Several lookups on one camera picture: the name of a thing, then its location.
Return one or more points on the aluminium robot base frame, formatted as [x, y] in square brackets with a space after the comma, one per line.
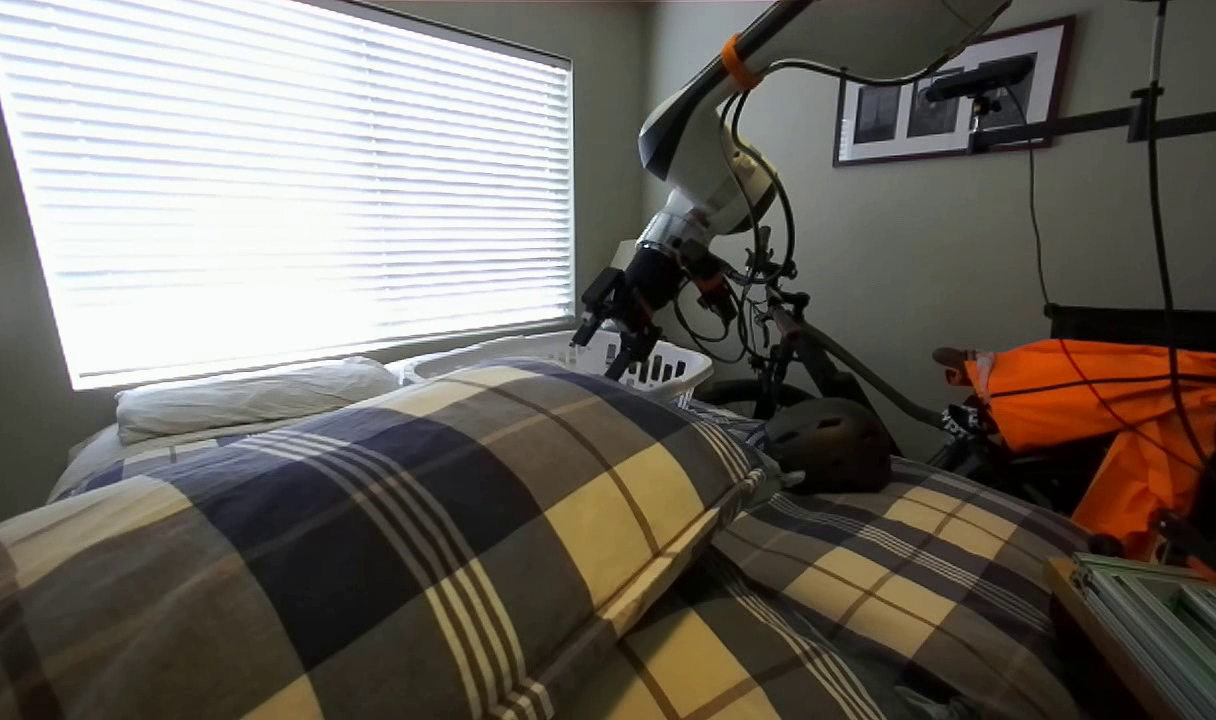
[1152, 626]

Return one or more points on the large plaid pillow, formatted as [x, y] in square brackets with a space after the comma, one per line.
[371, 535]

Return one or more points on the blue plaid duvet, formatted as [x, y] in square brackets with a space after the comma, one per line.
[115, 461]

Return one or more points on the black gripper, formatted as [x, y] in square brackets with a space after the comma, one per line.
[644, 283]

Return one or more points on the dark wooden furniture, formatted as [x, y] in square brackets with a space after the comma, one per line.
[1140, 327]

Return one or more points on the orange jacket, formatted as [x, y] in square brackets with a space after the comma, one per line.
[1102, 395]

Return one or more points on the black framed picture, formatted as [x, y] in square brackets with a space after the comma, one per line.
[953, 122]

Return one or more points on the white window blinds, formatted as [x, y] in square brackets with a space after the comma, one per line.
[303, 187]

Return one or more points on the flat plaid pillow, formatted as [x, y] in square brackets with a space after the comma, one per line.
[930, 560]

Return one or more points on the black helmet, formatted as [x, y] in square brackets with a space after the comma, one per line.
[833, 446]

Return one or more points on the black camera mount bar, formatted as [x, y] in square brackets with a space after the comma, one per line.
[1171, 122]

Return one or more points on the white plastic laundry basket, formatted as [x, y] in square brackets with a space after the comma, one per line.
[671, 365]

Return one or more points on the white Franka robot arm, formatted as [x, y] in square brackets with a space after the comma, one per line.
[696, 144]

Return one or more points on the white pillow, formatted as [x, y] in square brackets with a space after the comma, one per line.
[250, 397]

